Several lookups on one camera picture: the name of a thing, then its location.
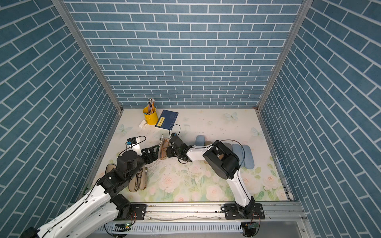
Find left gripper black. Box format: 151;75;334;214
125;144;160;181

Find beige case striped glasses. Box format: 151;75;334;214
158;135;170;160

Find blue case orange glasses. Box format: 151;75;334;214
194;135;205;146

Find blue case yellow glasses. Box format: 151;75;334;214
232;144;245;167

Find blue case white glasses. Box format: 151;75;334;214
243;145;255;170

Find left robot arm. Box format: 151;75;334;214
21;145;160;238

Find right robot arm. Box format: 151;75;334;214
169;132;256;214

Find beige case black glasses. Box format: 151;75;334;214
105;164;117;174

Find dark blue book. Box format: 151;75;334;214
155;110;179;130

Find yellow pen cup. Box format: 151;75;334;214
143;106;158;126

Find white eraser sharpener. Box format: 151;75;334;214
139;120;147;129

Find pencils in cup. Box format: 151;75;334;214
147;98;155;115

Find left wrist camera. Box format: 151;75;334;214
126;136;144;156

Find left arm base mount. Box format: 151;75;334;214
114;203;147;222

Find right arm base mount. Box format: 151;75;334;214
221;203;265;220

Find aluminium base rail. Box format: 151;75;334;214
82;202;314;238

